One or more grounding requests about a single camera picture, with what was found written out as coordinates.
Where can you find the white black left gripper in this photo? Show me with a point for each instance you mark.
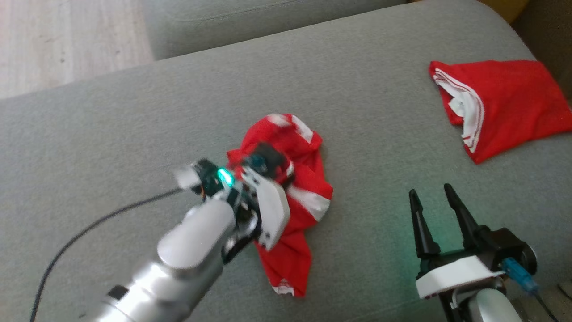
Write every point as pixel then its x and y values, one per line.
pixel 272 210

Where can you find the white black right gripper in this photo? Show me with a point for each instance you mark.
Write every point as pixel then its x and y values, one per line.
pixel 456 275

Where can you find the red white-waistband shorts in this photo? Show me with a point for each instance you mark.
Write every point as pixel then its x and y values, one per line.
pixel 304 179

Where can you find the red white-trimmed sports garment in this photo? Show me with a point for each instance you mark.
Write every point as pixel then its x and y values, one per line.
pixel 514 103

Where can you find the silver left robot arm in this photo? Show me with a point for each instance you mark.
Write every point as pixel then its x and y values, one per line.
pixel 178 259

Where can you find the small grey sofa cushion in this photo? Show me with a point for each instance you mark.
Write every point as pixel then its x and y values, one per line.
pixel 268 22

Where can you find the large grey sofa seat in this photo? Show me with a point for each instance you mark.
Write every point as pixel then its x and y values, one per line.
pixel 134 147

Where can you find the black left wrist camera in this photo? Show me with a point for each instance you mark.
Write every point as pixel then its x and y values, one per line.
pixel 273 157

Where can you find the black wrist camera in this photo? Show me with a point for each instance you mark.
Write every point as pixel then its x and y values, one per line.
pixel 273 157
pixel 509 246

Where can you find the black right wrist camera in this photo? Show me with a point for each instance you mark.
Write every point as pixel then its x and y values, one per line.
pixel 509 246

